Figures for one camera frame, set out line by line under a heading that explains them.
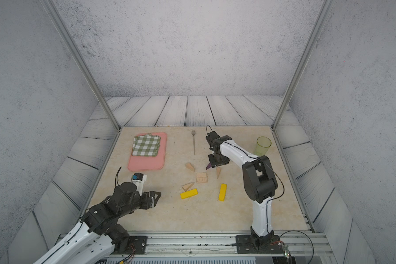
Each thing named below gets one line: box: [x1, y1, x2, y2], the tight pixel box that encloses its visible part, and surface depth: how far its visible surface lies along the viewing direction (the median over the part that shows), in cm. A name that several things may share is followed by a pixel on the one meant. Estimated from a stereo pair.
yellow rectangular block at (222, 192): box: [218, 183, 228, 202], surface depth 91 cm
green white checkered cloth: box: [131, 133, 162, 157], surface depth 110 cm
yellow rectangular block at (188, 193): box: [180, 188, 199, 200], surface depth 90 cm
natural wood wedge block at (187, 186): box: [181, 182, 196, 192], surface depth 91 cm
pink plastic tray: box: [127, 132, 168, 172], surface depth 107 cm
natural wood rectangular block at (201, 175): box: [195, 172, 208, 179], surface depth 98 cm
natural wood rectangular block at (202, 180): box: [195, 177, 208, 184], surface depth 95 cm
